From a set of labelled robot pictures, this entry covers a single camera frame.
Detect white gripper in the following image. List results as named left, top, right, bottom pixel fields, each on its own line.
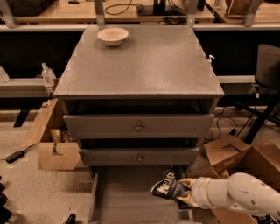
left=177, top=177, right=229, bottom=209

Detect blue chip bag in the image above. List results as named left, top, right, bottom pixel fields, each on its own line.
left=150, top=166, right=192, bottom=210

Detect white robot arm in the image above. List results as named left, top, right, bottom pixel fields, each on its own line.
left=177, top=172, right=280, bottom=219

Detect grey middle drawer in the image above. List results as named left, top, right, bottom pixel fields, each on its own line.
left=79, top=148, right=200, bottom=166

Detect grey open bottom drawer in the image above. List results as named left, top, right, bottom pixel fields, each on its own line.
left=88, top=165, right=193, bottom=224

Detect grey wooden drawer cabinet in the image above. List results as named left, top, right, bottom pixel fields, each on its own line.
left=52, top=24, right=225, bottom=224

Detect grey top drawer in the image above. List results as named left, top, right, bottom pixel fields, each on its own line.
left=64, top=114, right=214, bottom=140

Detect cardboard box on right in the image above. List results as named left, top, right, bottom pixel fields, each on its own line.
left=194, top=134, right=280, bottom=224

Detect cardboard box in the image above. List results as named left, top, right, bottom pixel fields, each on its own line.
left=21, top=99, right=81, bottom=171
left=194, top=134, right=280, bottom=224

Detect white pump dispenser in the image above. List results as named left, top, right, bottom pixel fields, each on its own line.
left=207, top=54, right=215, bottom=65

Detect cardboard box on left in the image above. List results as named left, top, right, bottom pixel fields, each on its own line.
left=21, top=99, right=81, bottom=171

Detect black office chair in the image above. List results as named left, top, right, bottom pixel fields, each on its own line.
left=235, top=44, right=280, bottom=144

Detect white ceramic bowl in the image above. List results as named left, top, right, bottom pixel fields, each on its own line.
left=97, top=27, right=129, bottom=46

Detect black power adapter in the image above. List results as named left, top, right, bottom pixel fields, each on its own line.
left=4, top=144, right=36, bottom=164

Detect clear plastic bottle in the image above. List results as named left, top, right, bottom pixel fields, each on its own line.
left=41, top=63, right=56, bottom=86

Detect black cable on floor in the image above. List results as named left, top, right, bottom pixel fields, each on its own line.
left=204, top=106, right=238, bottom=142

